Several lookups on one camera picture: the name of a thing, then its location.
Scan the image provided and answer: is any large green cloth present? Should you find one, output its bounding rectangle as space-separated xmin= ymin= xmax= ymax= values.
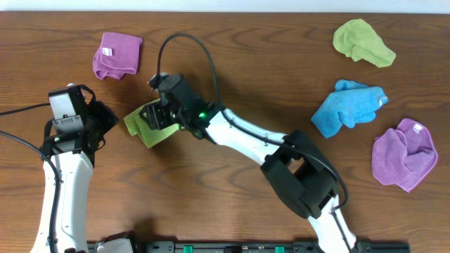
xmin=124 ymin=99 xmax=179 ymax=148

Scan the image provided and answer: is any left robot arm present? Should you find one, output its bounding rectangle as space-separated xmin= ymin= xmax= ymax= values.
xmin=32 ymin=84 xmax=119 ymax=252

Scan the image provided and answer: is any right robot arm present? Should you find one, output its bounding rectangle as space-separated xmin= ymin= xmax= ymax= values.
xmin=139 ymin=73 xmax=358 ymax=252

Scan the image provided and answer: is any folded purple cloth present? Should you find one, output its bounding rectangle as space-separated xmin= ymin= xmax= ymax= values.
xmin=93 ymin=32 xmax=143 ymax=79

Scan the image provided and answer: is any blue cloth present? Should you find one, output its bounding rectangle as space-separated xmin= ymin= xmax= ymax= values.
xmin=311 ymin=79 xmax=389 ymax=138

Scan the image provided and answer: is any crumpled green cloth top right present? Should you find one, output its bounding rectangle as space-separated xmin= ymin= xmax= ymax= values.
xmin=333 ymin=19 xmax=397 ymax=67

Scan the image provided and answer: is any crumpled purple cloth right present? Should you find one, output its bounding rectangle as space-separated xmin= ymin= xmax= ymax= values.
xmin=371 ymin=118 xmax=439 ymax=193

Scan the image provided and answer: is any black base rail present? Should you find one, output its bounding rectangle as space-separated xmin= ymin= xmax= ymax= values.
xmin=87 ymin=240 xmax=411 ymax=253

